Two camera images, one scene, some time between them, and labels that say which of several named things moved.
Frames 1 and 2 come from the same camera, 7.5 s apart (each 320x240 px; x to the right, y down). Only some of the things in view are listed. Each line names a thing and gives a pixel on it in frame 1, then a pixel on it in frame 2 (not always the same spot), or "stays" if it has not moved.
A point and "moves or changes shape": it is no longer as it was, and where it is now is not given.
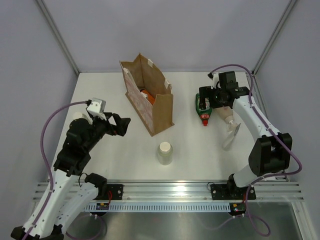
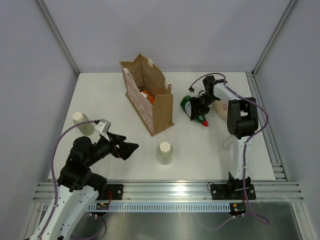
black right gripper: [206, 92] → [199, 110]
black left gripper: [121, 123] → [125, 149]
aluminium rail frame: [281, 190] stays
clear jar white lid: [165, 152] stays
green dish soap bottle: [204, 114] moves or changes shape
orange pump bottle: [150, 98] stays
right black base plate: [231, 191] stays
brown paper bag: [149, 91] stays
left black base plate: [116, 191] stays
